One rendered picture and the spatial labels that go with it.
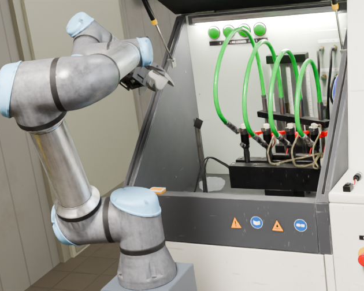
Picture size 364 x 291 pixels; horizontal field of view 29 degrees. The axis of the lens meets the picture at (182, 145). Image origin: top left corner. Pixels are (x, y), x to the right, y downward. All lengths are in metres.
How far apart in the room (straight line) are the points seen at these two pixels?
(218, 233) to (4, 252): 1.91
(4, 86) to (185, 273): 0.67
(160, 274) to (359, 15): 0.99
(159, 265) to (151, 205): 0.15
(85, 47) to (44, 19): 2.25
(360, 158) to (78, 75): 1.04
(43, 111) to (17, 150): 2.44
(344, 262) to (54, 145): 0.93
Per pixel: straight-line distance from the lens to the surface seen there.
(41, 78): 1.49
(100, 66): 1.50
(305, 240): 2.10
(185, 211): 2.23
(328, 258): 2.10
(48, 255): 4.22
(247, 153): 2.35
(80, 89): 1.47
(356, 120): 2.20
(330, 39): 2.46
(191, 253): 2.28
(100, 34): 1.96
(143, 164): 2.37
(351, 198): 2.01
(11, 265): 3.97
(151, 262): 1.76
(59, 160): 1.62
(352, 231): 2.04
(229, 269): 2.25
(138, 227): 1.72
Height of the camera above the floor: 1.69
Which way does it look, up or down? 15 degrees down
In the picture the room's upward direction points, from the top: 8 degrees counter-clockwise
